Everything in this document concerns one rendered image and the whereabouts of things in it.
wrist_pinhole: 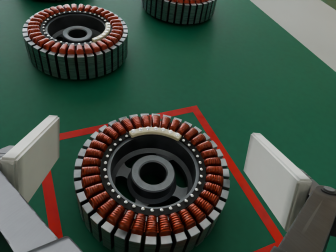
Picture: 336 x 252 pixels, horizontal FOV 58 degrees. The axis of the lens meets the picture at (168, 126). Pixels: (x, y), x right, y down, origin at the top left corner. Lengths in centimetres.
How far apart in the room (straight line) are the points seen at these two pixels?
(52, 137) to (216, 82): 22
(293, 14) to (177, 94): 31
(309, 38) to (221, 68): 18
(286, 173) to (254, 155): 4
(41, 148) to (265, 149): 13
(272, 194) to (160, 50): 26
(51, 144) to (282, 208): 14
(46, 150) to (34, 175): 2
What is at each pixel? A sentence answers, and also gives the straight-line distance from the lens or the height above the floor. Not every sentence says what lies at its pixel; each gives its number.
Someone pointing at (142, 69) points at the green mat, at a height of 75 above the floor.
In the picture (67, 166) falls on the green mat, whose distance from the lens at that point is 27.
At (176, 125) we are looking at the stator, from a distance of 25.
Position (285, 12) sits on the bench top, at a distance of 58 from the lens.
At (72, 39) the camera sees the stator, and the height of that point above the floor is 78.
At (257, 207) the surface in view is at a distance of 26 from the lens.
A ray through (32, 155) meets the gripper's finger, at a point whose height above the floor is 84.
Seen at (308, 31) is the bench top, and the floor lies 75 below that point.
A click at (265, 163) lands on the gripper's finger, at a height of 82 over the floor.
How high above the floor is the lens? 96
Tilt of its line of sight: 46 degrees down
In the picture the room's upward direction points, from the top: 9 degrees clockwise
